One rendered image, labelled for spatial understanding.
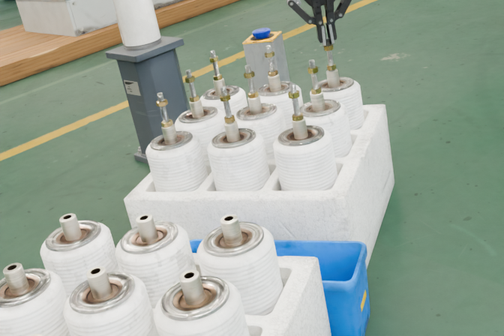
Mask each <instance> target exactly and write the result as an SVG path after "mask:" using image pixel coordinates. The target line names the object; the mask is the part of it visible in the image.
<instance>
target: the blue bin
mask: <svg viewBox="0 0 504 336"><path fill-rule="evenodd" d="M202 240H203V239H193V240H190V241H189V242H190V248H191V250H192V253H195V254H197V250H198V247H199V246H200V243H201V241H202ZM274 246H275V250H276V254H277V257H284V256H294V257H317V258H318V261H319V269H320V274H321V278H322V286H323V291H324V295H325V303H326V308H327V312H328V321H329V325H330V329H331V336H365V332H366V328H367V325H368V320H369V317H370V314H371V310H370V302H369V293H368V278H367V269H366V262H365V260H366V258H367V255H368V251H367V245H366V244H365V243H363V242H361V241H302V240H274Z"/></svg>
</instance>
